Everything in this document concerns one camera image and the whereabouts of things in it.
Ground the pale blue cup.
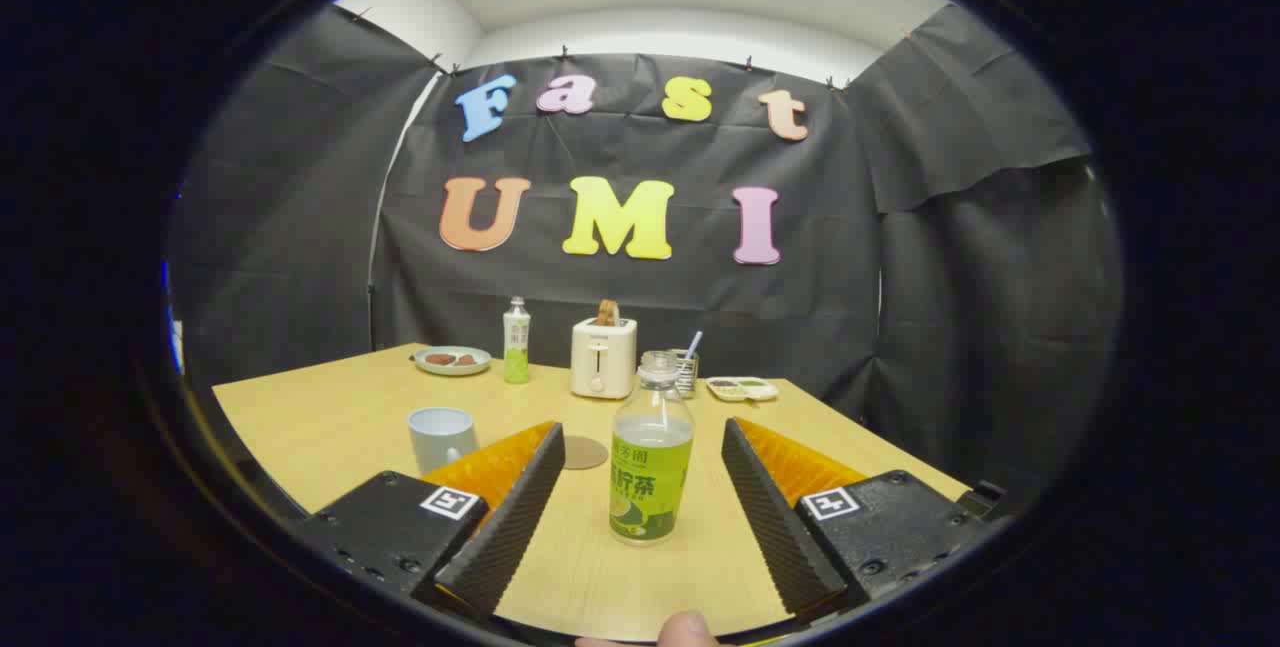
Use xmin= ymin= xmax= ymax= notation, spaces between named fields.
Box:
xmin=407 ymin=407 xmax=479 ymax=475

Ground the white divided dish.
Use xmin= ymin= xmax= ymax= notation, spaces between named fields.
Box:
xmin=706 ymin=376 xmax=779 ymax=402

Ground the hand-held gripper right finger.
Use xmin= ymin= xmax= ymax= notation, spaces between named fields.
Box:
xmin=720 ymin=416 xmax=1007 ymax=620

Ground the pale green plate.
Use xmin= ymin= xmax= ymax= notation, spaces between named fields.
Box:
xmin=413 ymin=346 xmax=492 ymax=376

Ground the capped green drink bottle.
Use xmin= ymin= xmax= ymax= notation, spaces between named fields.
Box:
xmin=503 ymin=296 xmax=532 ymax=385

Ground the round brown coaster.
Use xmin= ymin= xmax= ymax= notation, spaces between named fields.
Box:
xmin=562 ymin=435 xmax=610 ymax=471

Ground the cream toaster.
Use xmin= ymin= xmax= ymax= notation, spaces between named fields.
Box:
xmin=570 ymin=317 xmax=638 ymax=400

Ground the wooden table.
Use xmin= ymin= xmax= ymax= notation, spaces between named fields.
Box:
xmin=212 ymin=342 xmax=971 ymax=644

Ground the green label juice bottle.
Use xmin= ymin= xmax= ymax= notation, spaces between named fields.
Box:
xmin=609 ymin=350 xmax=697 ymax=547

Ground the black backdrop cloth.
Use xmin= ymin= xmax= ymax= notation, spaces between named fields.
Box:
xmin=168 ymin=2 xmax=1123 ymax=510

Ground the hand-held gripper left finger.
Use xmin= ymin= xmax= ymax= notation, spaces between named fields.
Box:
xmin=298 ymin=420 xmax=567 ymax=620

